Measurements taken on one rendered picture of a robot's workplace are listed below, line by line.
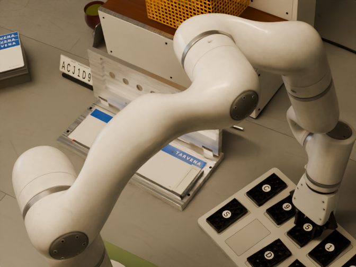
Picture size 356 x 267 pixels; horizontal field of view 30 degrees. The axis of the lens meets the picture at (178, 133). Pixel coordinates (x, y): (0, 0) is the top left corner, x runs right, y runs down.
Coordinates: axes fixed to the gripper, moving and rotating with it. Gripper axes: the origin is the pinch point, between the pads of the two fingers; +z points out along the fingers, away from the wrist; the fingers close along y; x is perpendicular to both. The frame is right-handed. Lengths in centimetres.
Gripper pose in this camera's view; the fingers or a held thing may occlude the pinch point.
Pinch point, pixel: (308, 224)
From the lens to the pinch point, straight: 169.1
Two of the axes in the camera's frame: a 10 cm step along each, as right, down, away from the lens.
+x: 7.7, -3.9, 5.1
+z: -0.7, 7.4, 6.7
